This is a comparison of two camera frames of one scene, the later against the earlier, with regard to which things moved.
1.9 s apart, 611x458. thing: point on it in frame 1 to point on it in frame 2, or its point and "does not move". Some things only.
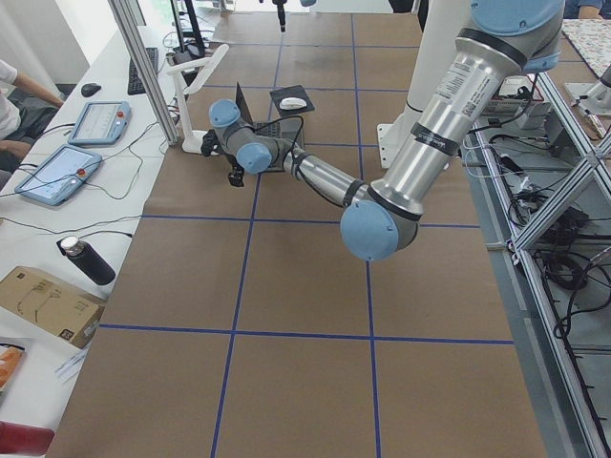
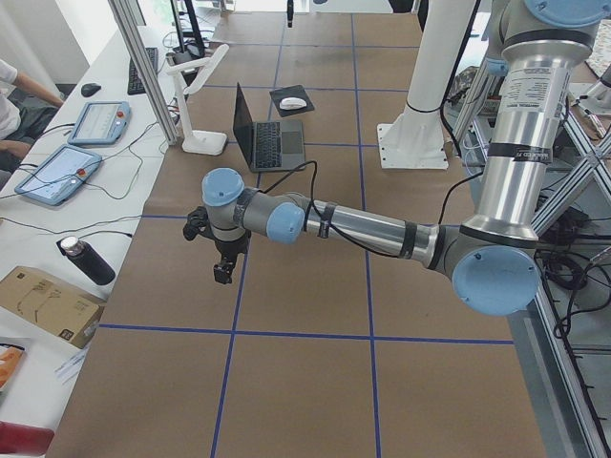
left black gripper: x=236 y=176 to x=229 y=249
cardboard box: x=52 y=304 does not move
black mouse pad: x=293 y=92 does not move
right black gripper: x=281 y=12 to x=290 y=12
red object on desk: x=22 y=438 does not move
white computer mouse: x=292 y=103 does not move
